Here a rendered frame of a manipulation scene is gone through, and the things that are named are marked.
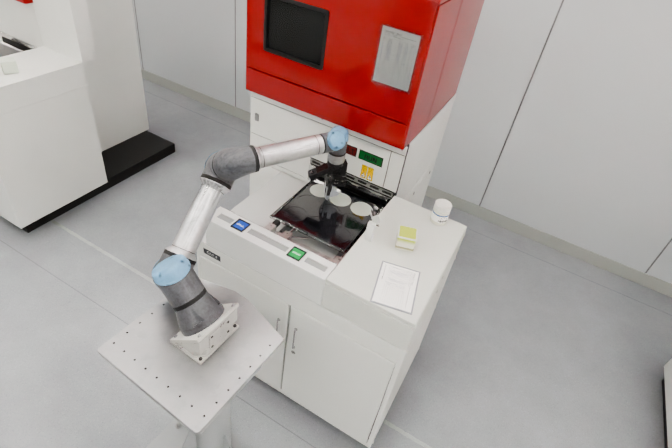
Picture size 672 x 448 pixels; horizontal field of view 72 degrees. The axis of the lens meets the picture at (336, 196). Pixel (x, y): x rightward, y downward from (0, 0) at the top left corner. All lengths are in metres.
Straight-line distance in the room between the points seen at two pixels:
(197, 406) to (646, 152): 2.90
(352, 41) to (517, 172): 2.03
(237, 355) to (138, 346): 0.32
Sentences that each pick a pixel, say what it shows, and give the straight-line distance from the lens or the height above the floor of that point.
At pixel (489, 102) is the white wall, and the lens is 3.40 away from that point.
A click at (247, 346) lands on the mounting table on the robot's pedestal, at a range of 1.64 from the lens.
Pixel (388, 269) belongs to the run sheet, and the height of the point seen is 0.97.
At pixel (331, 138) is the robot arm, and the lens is 1.70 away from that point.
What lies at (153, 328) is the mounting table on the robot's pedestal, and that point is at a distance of 1.72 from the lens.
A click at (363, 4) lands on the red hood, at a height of 1.74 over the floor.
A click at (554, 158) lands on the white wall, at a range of 3.48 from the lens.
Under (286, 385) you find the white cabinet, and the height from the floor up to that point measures 0.18.
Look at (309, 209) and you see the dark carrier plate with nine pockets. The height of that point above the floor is 0.90.
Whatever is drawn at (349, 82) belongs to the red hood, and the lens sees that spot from 1.91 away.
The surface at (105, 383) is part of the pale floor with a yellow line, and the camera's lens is 2.63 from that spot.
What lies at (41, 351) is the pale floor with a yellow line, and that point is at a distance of 2.83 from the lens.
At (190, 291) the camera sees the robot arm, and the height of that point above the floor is 1.02.
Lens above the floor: 2.18
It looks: 37 degrees down
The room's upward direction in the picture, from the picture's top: 9 degrees clockwise
